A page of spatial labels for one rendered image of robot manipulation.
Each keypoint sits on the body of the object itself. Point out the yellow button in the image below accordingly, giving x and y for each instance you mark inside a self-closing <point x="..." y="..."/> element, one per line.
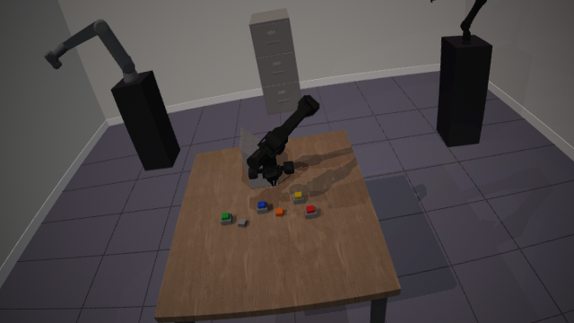
<point x="298" y="198"/>

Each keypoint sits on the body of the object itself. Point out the red button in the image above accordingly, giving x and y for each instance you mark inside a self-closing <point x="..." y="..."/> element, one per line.
<point x="311" y="212"/>

